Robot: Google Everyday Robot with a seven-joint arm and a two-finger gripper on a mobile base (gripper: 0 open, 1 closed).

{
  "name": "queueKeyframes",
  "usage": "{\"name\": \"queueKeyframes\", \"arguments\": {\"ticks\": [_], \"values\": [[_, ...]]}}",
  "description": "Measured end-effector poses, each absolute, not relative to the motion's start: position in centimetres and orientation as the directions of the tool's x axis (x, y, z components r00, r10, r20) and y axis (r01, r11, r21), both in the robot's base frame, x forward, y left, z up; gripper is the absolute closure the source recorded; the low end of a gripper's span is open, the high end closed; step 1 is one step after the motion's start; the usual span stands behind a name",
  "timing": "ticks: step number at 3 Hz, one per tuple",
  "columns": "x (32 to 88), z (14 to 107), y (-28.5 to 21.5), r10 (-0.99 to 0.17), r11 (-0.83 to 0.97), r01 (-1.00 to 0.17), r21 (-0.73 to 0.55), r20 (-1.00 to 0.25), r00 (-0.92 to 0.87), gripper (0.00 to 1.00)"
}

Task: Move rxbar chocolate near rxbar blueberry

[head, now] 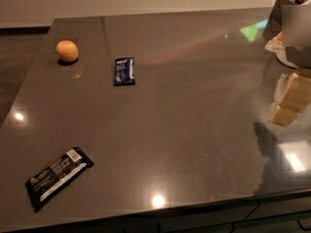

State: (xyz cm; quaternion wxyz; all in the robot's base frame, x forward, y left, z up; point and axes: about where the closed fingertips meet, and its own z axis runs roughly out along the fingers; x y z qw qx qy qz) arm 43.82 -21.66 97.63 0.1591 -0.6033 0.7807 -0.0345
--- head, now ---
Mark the blue blueberry rxbar wrapper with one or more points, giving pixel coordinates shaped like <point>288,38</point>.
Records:
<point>124,71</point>

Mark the orange fruit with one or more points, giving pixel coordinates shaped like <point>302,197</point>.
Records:
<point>67,51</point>

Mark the black chocolate rxbar wrapper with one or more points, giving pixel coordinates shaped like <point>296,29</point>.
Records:
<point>43,186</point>

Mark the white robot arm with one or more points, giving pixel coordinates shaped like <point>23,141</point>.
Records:
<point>292,47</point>

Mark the dark box in corner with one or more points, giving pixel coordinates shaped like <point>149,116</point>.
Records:
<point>274,24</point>

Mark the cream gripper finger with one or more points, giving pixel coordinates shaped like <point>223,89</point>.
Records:
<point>296,97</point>
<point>280,87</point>

